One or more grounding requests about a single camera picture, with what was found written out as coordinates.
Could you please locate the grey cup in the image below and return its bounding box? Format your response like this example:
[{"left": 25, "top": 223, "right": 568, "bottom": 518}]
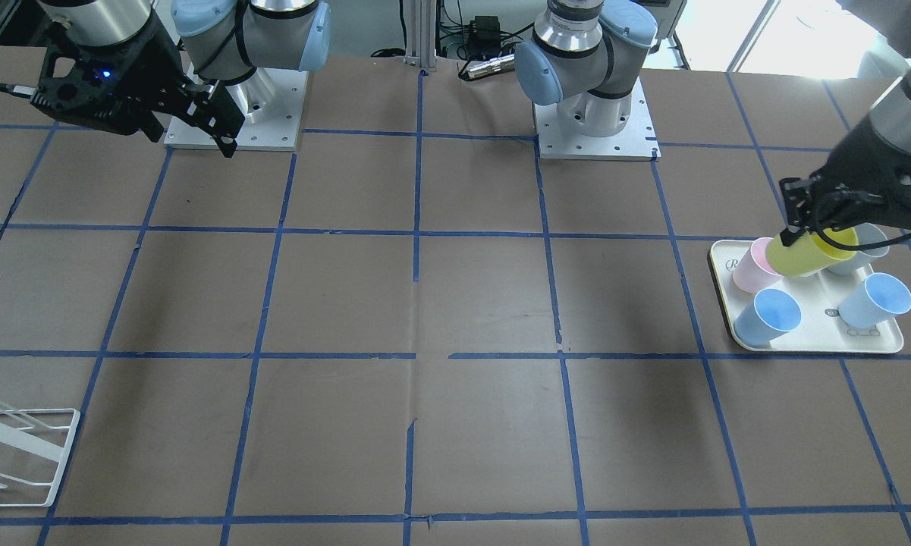
[{"left": 827, "top": 222, "right": 889, "bottom": 276}]

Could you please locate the beige plastic tray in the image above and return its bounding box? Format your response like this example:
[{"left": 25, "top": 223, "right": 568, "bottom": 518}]
[{"left": 708, "top": 240, "right": 905, "bottom": 355}]

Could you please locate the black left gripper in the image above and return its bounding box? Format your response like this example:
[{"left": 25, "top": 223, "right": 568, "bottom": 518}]
[{"left": 778, "top": 117, "right": 911, "bottom": 246}]

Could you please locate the blue cup off tray corner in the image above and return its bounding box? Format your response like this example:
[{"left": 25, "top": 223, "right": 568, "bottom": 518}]
[{"left": 732, "top": 289, "right": 802, "bottom": 347}]

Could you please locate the blue cup on tray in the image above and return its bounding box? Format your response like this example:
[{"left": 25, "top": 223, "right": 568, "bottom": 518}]
[{"left": 837, "top": 272, "right": 911, "bottom": 329}]

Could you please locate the yellow cup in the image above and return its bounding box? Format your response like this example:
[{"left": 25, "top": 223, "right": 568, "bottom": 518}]
[{"left": 766, "top": 228, "right": 859, "bottom": 278}]

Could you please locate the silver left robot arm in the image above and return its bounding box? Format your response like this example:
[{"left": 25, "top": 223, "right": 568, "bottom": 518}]
[{"left": 514, "top": 1, "right": 911, "bottom": 246}]

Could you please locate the pink cup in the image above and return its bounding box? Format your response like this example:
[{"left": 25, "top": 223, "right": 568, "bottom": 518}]
[{"left": 732, "top": 237, "right": 784, "bottom": 294}]

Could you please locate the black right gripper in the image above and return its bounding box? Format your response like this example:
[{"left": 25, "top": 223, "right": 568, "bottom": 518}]
[{"left": 29, "top": 15, "right": 246, "bottom": 158}]

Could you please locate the white wire cup rack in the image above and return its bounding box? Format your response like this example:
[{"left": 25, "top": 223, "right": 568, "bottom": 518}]
[{"left": 0, "top": 400, "right": 82, "bottom": 510}]

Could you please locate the silver base plate arm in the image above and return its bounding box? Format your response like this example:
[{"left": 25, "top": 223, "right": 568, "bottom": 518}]
[
  {"left": 164, "top": 62, "right": 308, "bottom": 152},
  {"left": 532, "top": 79, "right": 662, "bottom": 162}
]

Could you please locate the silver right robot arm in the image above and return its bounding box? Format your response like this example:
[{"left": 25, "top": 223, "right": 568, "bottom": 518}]
[{"left": 0, "top": 1, "right": 331, "bottom": 158}]

